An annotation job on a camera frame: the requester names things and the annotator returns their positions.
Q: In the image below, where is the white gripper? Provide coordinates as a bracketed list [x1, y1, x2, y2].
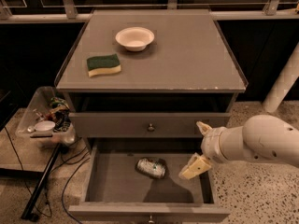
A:
[178, 121, 225, 180]

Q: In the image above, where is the crushed silver 7up can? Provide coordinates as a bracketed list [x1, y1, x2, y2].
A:
[136, 158, 166, 179]

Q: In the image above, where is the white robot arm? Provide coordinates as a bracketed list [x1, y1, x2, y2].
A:
[178, 44, 299, 180]

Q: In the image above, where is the round top drawer knob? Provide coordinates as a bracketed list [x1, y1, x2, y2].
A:
[147, 123, 155, 132]

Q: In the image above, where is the round drawer knob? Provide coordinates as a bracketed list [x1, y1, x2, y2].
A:
[148, 216, 155, 224]
[147, 123, 155, 132]

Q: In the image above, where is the open grey middle drawer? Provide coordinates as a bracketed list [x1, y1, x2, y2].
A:
[69, 138, 229, 224]

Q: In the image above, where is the round middle drawer knob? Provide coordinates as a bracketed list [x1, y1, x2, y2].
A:
[148, 216, 155, 224]

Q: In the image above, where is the grey drawer cabinet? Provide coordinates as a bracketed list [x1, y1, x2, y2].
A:
[55, 10, 247, 149]

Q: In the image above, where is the grey top drawer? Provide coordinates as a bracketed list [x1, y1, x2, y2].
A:
[69, 112, 230, 138]

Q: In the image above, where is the white paper bowl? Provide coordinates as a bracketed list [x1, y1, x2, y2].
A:
[115, 27, 155, 52]

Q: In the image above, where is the green yellow sponge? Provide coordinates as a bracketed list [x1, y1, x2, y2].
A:
[87, 54, 121, 77]

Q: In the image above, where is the clutter of items in bin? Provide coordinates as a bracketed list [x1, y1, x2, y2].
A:
[34, 97, 71, 133]

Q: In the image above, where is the metal window railing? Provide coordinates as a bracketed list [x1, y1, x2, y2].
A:
[0, 0, 299, 23]

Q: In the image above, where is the small white bowl in bin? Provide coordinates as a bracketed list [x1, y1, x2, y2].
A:
[35, 120, 55, 132]

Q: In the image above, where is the clear plastic bin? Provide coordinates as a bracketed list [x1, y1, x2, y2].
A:
[16, 87, 77, 148]

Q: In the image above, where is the black floor bar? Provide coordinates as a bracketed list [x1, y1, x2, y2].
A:
[21, 144, 62, 220]

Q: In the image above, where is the black floor cable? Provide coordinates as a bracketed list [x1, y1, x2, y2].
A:
[3, 126, 92, 224]

